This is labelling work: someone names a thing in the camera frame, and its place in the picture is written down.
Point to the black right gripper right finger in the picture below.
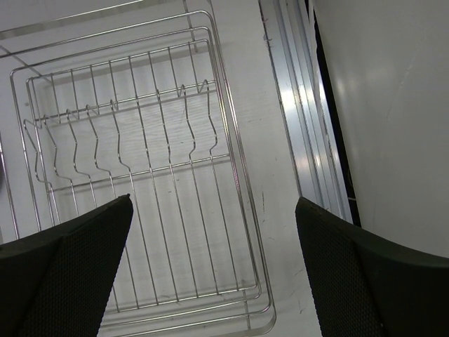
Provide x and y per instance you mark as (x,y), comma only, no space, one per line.
(365,285)

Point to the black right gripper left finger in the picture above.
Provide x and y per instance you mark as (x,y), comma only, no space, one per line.
(57,282)

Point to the black plate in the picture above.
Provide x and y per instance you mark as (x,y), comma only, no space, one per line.
(2,170)

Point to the wire dish rack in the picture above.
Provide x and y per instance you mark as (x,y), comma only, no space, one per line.
(135,99)

